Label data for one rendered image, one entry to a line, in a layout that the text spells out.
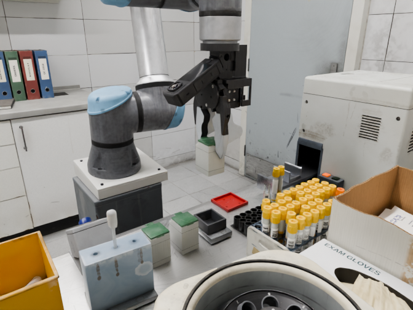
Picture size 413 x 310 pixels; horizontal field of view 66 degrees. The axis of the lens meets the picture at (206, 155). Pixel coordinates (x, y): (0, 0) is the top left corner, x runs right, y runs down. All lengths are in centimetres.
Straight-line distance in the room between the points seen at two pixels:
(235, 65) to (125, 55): 238
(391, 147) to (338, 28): 160
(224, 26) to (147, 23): 42
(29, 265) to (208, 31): 49
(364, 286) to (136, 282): 33
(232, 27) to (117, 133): 45
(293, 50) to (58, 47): 176
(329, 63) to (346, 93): 152
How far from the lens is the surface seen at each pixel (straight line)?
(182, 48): 323
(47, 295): 52
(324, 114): 90
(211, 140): 63
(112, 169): 91
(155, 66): 93
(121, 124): 88
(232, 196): 86
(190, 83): 55
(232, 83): 59
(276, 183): 78
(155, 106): 90
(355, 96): 86
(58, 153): 224
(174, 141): 333
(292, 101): 258
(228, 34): 58
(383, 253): 57
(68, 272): 67
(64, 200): 237
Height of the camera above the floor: 128
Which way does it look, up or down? 20 degrees down
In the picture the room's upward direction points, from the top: straight up
